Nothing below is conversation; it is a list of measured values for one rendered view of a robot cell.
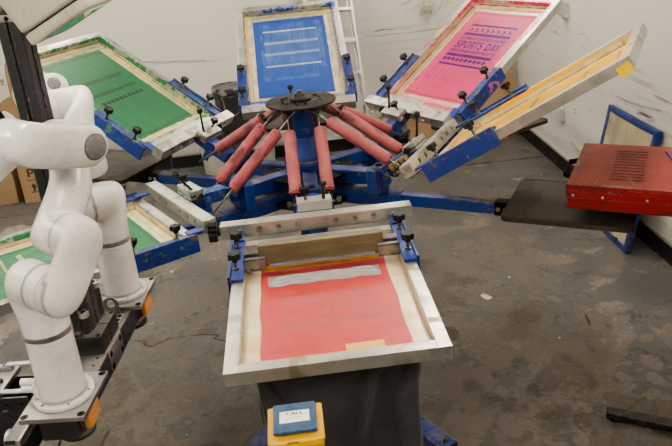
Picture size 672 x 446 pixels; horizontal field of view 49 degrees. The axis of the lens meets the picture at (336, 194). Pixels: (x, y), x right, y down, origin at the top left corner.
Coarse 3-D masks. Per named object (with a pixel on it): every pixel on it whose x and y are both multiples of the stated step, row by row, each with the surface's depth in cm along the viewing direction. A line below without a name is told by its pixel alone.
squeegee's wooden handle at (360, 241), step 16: (288, 240) 237; (304, 240) 236; (320, 240) 236; (336, 240) 236; (352, 240) 237; (368, 240) 237; (272, 256) 236; (288, 256) 237; (304, 256) 237; (320, 256) 238
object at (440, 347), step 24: (264, 240) 255; (408, 264) 229; (240, 288) 224; (240, 312) 210; (432, 312) 201; (240, 336) 199; (432, 336) 192; (240, 360) 192; (288, 360) 186; (312, 360) 185; (336, 360) 184; (360, 360) 185; (384, 360) 185; (408, 360) 186; (432, 360) 186; (240, 384) 184
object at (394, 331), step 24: (336, 264) 241; (360, 264) 239; (384, 264) 238; (336, 288) 226; (384, 288) 223; (384, 312) 210; (336, 336) 200; (360, 336) 199; (384, 336) 198; (408, 336) 197
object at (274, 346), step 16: (272, 272) 240; (288, 272) 239; (304, 272) 238; (272, 288) 229; (288, 288) 228; (304, 288) 228; (320, 288) 227; (272, 304) 220; (272, 320) 211; (272, 336) 203; (288, 336) 203; (304, 336) 202; (320, 336) 201; (272, 352) 196; (288, 352) 195; (304, 352) 195; (320, 352) 194
